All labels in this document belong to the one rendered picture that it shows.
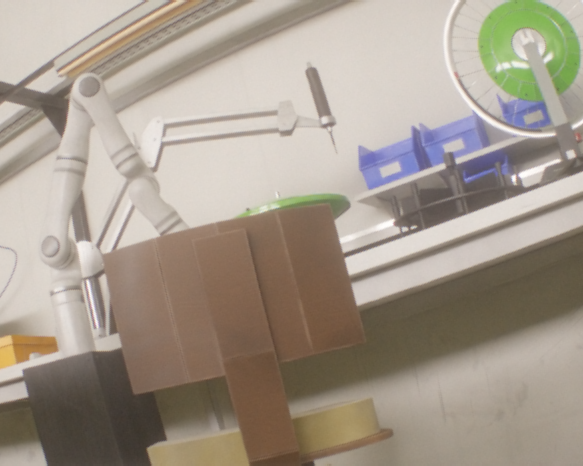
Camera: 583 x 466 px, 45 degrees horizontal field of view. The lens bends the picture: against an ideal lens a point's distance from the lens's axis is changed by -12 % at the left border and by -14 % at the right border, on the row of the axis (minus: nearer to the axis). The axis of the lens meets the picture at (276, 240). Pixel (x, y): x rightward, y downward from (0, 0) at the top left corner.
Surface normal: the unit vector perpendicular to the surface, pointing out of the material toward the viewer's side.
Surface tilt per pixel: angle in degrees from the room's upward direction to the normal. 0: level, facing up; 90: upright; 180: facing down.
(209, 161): 90
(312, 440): 90
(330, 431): 90
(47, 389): 90
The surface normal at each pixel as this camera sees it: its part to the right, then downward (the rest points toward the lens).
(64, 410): -0.35, -0.11
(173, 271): 0.00, -0.21
